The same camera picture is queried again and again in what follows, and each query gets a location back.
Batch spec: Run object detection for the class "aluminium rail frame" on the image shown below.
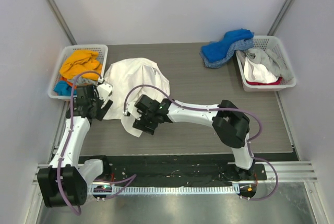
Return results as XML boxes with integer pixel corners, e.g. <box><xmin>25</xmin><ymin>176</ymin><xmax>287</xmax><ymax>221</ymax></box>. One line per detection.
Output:
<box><xmin>33</xmin><ymin>101</ymin><xmax>319</xmax><ymax>185</ymax></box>

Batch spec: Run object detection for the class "blue checkered cloth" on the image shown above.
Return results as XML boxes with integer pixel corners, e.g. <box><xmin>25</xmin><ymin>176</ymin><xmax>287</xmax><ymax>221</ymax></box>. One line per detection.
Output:
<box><xmin>199</xmin><ymin>38</ymin><xmax>254</xmax><ymax>69</ymax></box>

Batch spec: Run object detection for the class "orange shirt left basket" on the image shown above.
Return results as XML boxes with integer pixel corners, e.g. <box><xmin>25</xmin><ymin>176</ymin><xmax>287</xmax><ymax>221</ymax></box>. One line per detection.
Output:
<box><xmin>59</xmin><ymin>76</ymin><xmax>77</xmax><ymax>89</ymax></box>

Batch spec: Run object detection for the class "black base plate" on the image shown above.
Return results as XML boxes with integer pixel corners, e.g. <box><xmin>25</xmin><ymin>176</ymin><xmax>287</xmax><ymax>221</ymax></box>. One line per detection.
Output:
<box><xmin>78</xmin><ymin>154</ymin><xmax>268</xmax><ymax>186</ymax></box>

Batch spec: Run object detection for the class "right white plastic basket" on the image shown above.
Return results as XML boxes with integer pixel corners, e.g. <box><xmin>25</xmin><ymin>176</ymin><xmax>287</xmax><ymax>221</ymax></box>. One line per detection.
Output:
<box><xmin>235</xmin><ymin>36</ymin><xmax>296</xmax><ymax>92</ymax></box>

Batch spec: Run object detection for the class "grey shirt left basket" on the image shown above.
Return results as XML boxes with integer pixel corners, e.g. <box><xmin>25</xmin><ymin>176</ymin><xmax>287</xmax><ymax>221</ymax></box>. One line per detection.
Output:
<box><xmin>70</xmin><ymin>76</ymin><xmax>98</xmax><ymax>86</ymax></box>

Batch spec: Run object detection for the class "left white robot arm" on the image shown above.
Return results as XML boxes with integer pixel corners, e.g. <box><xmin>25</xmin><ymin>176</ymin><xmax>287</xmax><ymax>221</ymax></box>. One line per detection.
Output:
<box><xmin>37</xmin><ymin>82</ymin><xmax>113</xmax><ymax>208</ymax></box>

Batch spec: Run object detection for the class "left white plastic basket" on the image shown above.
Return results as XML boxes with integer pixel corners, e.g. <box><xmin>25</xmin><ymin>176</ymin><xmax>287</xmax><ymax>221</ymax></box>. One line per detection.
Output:
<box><xmin>48</xmin><ymin>44</ymin><xmax>108</xmax><ymax>101</ymax></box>

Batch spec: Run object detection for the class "left aluminium corner post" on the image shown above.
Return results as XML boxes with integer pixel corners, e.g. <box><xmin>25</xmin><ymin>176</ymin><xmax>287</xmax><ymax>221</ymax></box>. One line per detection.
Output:
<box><xmin>46</xmin><ymin>0</ymin><xmax>77</xmax><ymax>45</ymax></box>

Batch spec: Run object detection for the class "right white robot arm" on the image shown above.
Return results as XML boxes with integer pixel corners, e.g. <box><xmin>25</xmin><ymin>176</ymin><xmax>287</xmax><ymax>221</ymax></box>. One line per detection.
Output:
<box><xmin>126</xmin><ymin>95</ymin><xmax>255</xmax><ymax>181</ymax></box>

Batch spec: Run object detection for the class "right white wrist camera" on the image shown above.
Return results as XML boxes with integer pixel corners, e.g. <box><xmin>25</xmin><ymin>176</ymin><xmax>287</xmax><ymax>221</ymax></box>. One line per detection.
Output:
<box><xmin>123</xmin><ymin>101</ymin><xmax>141</xmax><ymax>120</ymax></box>

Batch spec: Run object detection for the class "yellow t-shirt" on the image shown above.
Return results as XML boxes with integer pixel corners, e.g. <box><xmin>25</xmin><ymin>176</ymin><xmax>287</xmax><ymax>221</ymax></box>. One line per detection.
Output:
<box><xmin>59</xmin><ymin>50</ymin><xmax>102</xmax><ymax>80</ymax></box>

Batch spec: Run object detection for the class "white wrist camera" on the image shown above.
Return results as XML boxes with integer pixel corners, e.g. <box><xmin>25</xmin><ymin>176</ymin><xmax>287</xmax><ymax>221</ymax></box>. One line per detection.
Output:
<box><xmin>123</xmin><ymin>101</ymin><xmax>141</xmax><ymax>120</ymax></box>
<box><xmin>97</xmin><ymin>78</ymin><xmax>113</xmax><ymax>105</ymax></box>

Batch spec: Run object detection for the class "red shirt in basket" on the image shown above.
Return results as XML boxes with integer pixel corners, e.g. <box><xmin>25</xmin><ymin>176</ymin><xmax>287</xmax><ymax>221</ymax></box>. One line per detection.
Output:
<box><xmin>246</xmin><ymin>77</ymin><xmax>282</xmax><ymax>86</ymax></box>

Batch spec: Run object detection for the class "blue t-shirt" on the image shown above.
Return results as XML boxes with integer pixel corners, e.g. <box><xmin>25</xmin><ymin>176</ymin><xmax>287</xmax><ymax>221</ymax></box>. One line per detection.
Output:
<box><xmin>201</xmin><ymin>29</ymin><xmax>254</xmax><ymax>63</ymax></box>

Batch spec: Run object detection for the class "white plastic basket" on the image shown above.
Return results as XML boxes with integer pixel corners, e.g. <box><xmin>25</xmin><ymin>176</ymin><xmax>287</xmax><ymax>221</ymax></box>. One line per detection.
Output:
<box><xmin>48</xmin><ymin>44</ymin><xmax>108</xmax><ymax>101</ymax></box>
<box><xmin>235</xmin><ymin>36</ymin><xmax>296</xmax><ymax>92</ymax></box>

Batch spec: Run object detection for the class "grey t-shirt in basket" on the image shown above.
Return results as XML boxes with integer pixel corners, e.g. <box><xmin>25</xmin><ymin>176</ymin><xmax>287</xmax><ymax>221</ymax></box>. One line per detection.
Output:
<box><xmin>245</xmin><ymin>48</ymin><xmax>293</xmax><ymax>79</ymax></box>

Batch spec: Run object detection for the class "white shirt in basket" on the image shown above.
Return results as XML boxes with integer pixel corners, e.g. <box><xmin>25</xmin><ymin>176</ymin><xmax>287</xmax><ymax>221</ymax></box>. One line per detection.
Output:
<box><xmin>243</xmin><ymin>57</ymin><xmax>278</xmax><ymax>84</ymax></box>

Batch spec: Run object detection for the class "slotted cable duct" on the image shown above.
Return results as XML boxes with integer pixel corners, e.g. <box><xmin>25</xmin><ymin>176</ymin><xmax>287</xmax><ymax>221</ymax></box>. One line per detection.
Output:
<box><xmin>88</xmin><ymin>184</ymin><xmax>240</xmax><ymax>196</ymax></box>

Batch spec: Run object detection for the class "white t-shirt red print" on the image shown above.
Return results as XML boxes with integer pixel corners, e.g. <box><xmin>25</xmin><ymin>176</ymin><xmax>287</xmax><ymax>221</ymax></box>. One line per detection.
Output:
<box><xmin>104</xmin><ymin>58</ymin><xmax>170</xmax><ymax>137</ymax></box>

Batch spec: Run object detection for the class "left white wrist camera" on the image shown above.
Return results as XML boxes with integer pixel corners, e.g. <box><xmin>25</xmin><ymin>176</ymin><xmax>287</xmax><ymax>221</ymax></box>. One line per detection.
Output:
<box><xmin>97</xmin><ymin>78</ymin><xmax>113</xmax><ymax>105</ymax></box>

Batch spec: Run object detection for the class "teal t-shirt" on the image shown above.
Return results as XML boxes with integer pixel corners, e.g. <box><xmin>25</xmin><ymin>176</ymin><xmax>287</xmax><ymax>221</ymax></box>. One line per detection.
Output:
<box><xmin>54</xmin><ymin>80</ymin><xmax>73</xmax><ymax>96</ymax></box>

